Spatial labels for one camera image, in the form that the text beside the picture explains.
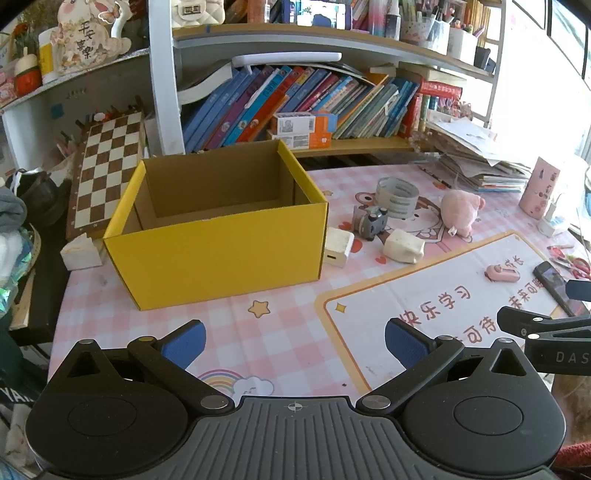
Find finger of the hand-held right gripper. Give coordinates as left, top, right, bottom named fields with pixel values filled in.
left=565, top=279, right=591, bottom=302
left=497, top=305, right=591, bottom=340

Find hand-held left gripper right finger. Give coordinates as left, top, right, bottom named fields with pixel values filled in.
left=355, top=318, right=548, bottom=414

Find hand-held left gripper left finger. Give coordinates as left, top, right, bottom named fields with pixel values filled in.
left=46, top=320, right=236, bottom=414

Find small pink toy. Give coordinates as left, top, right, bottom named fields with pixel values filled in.
left=485, top=264, right=521, bottom=282

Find yellow cardboard box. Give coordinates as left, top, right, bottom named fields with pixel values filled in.
left=102, top=139, right=329, bottom=311

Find cream squishy toy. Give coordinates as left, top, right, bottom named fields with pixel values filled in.
left=383, top=229, right=426, bottom=264

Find white wooden block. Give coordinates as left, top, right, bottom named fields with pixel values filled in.
left=322, top=227, right=355, bottom=267

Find pink plush pig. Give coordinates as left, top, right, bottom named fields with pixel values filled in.
left=440, top=189, right=486, bottom=238

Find grey toy car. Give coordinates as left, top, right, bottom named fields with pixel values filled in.
left=353, top=205, right=391, bottom=241

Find clear tape roll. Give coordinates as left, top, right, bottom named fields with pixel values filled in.
left=375, top=176, right=419, bottom=217

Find yellow white container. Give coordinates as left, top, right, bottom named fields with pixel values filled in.
left=38, top=27, right=60, bottom=85

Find red scissors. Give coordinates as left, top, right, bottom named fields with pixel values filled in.
left=547, top=244, right=591, bottom=280

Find black smartphone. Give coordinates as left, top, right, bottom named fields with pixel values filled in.
left=533, top=261, right=587, bottom=317

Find white charger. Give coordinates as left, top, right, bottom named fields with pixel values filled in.
left=538, top=194, right=568, bottom=237

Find pink printed table mat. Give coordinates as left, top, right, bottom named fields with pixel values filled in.
left=48, top=159, right=591, bottom=402

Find pink printed cup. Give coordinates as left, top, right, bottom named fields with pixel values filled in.
left=518, top=157, right=561, bottom=217

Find white tissue pack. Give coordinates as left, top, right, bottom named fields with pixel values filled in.
left=60, top=233, right=103, bottom=271

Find stack of papers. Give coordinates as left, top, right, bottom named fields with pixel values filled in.
left=418, top=117, right=532, bottom=192

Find wooden chessboard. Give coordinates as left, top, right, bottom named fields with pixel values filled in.
left=66, top=110, right=146, bottom=241

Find clear bead ornament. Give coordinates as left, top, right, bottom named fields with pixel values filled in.
left=410, top=131, right=437, bottom=153

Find dark bag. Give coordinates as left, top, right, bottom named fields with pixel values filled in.
left=6, top=168, right=61, bottom=229

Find grey cloth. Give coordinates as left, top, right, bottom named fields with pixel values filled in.
left=0, top=185, right=28, bottom=232

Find orange white carton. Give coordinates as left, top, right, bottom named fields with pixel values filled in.
left=266, top=130, right=333, bottom=151
left=271, top=112, right=339, bottom=136

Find white bookshelf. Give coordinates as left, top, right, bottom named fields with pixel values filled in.
left=0, top=0, right=509, bottom=155

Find row of books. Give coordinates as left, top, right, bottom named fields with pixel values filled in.
left=182, top=65, right=467, bottom=153

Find white pen holder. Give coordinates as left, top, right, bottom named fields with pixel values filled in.
left=447, top=25, right=478, bottom=65

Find white desk lamp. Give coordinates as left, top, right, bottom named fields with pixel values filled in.
left=231, top=52, right=342, bottom=75

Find patterned pen holder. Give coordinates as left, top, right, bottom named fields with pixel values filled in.
left=400, top=14, right=451, bottom=52

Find red white figurine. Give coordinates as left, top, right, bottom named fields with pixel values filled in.
left=14, top=46, right=43, bottom=97

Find decorative cartoon plaque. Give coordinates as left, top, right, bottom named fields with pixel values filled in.
left=51, top=0, right=132, bottom=75

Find dark bottle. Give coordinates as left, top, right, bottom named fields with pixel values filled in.
left=385, top=0, right=400, bottom=40

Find pastel striped bottle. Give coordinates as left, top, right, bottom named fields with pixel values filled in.
left=366, top=0, right=386, bottom=37

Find white quilted bag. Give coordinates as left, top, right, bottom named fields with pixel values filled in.
left=171, top=0, right=225, bottom=29

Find tablet on shelf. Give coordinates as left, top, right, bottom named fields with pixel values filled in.
left=288, top=0, right=352, bottom=31

